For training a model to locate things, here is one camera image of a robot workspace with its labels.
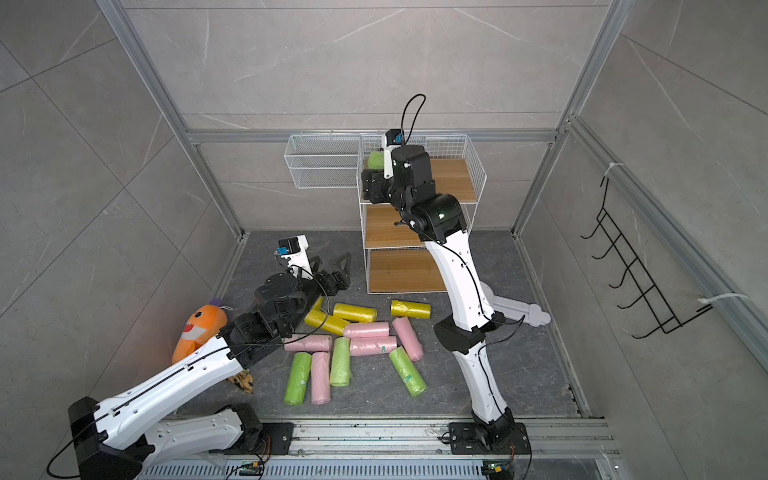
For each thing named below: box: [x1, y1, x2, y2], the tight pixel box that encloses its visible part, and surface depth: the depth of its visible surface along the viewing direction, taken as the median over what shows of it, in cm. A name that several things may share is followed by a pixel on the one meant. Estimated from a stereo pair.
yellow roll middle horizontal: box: [333, 303, 378, 323], surface depth 93 cm
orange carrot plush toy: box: [171, 298, 233, 363], surface depth 87 cm
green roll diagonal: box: [388, 346, 428, 397], surface depth 83 cm
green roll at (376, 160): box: [368, 151, 385, 170], surface depth 76 cm
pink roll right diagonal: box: [392, 316, 424, 362], surface depth 90 cm
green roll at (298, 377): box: [284, 352, 312, 406], surface depth 82 cm
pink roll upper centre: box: [344, 322, 390, 337], surface depth 90 cm
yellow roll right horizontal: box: [390, 300, 432, 319], surface depth 95 cm
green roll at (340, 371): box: [330, 337, 351, 387], surface depth 85 cm
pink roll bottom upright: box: [311, 351, 331, 405], surface depth 83 cm
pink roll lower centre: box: [350, 336, 398, 356], surface depth 87 cm
